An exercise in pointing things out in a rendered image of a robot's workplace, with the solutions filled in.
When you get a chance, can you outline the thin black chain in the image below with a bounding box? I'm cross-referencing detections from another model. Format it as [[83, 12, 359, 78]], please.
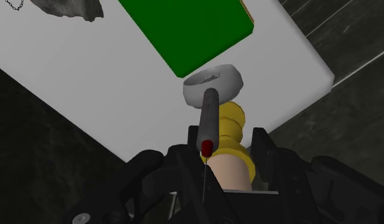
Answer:
[[4, 0, 25, 11]]

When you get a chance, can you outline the grey rough lump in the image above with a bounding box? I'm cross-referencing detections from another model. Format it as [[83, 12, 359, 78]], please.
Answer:
[[30, 0, 105, 23]]

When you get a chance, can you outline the green book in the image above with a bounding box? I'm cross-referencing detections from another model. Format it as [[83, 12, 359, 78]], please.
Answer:
[[117, 0, 255, 79]]

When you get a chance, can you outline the grey rod with red tip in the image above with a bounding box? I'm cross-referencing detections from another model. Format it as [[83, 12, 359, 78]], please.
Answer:
[[196, 87, 220, 203]]

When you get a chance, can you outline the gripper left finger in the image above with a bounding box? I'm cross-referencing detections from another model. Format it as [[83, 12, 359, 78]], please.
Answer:
[[60, 125, 240, 224]]

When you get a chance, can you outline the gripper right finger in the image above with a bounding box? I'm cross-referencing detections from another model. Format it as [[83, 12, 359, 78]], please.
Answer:
[[250, 127, 384, 224]]

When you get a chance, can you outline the white table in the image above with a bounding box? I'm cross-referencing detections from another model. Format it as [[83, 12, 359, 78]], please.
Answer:
[[0, 0, 336, 164]]

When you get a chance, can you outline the grey bowl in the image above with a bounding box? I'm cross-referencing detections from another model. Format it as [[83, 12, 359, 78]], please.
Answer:
[[182, 64, 244, 109]]

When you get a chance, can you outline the yellow and beige ribbed object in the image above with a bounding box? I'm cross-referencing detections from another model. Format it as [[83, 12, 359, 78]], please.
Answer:
[[200, 101, 257, 192]]

